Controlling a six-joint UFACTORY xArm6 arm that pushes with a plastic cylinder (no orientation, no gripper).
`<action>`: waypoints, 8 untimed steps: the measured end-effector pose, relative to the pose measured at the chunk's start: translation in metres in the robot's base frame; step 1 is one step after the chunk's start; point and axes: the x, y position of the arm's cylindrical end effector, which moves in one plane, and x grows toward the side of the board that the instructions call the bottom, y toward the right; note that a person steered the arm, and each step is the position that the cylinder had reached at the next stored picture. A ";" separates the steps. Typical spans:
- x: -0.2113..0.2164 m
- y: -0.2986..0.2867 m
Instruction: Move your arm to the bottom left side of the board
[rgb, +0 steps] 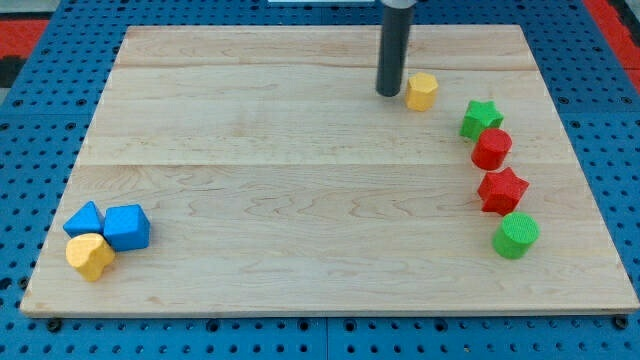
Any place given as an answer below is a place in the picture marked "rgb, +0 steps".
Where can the dark cylindrical robot arm tool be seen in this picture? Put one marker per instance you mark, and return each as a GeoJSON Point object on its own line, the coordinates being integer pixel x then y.
{"type": "Point", "coordinates": [396, 24]}

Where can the wooden board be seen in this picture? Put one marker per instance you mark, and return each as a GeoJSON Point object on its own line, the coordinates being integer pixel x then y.
{"type": "Point", "coordinates": [278, 183]}

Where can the yellow hexagon block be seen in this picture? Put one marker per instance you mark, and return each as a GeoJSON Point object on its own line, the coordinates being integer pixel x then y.
{"type": "Point", "coordinates": [421, 91]}

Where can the red cylinder block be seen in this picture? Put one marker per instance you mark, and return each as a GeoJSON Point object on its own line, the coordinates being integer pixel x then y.
{"type": "Point", "coordinates": [491, 149]}

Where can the green star block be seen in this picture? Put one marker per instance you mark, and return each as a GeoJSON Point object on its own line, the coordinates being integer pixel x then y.
{"type": "Point", "coordinates": [479, 116]}

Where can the red star block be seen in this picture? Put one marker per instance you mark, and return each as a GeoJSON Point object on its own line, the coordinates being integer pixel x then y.
{"type": "Point", "coordinates": [501, 191]}

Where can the blue cube block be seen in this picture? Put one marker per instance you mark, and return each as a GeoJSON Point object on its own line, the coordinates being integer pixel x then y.
{"type": "Point", "coordinates": [126, 228]}

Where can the green cylinder block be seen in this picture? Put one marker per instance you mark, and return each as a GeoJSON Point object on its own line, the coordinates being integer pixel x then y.
{"type": "Point", "coordinates": [516, 233]}

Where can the blue triangle block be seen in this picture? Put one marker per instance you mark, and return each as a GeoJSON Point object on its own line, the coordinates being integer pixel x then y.
{"type": "Point", "coordinates": [88, 219]}

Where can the yellow heart block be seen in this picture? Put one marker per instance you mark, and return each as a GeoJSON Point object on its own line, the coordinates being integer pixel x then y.
{"type": "Point", "coordinates": [89, 254]}

